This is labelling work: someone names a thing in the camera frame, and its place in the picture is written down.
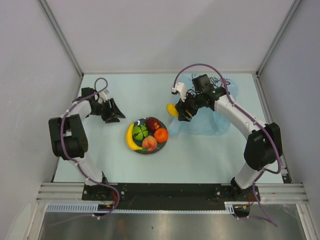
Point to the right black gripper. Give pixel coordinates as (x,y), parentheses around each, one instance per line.
(181,107)

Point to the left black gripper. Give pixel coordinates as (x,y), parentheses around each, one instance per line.
(116,113)

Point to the light blue printed plastic bag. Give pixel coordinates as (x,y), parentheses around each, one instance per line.
(206,122)

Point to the yellow fake banana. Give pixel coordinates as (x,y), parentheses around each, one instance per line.
(129,139)

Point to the green fake watermelon ball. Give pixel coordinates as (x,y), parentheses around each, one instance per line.
(140,132)

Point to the orange fake mandarin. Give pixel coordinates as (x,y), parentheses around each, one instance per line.
(161,135)

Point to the red fake apple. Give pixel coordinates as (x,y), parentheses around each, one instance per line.
(152,124)

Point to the orange fake peach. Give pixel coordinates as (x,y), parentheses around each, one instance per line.
(149,144)

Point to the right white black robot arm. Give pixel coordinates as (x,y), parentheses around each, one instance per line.
(263,140)

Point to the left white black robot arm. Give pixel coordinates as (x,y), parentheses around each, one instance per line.
(68,137)

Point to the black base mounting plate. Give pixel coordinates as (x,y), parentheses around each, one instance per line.
(181,196)

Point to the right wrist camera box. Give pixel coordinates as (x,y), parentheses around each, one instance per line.
(180,89)

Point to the white slotted cable duct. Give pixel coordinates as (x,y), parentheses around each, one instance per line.
(96,208)

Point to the left corner aluminium post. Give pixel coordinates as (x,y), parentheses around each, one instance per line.
(45,7)

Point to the corner aluminium post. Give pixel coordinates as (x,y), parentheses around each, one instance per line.
(279,35)
(45,7)

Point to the aluminium frame rail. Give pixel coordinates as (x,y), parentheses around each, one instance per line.
(270,193)

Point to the right corner aluminium post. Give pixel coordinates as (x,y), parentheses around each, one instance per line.
(279,35)

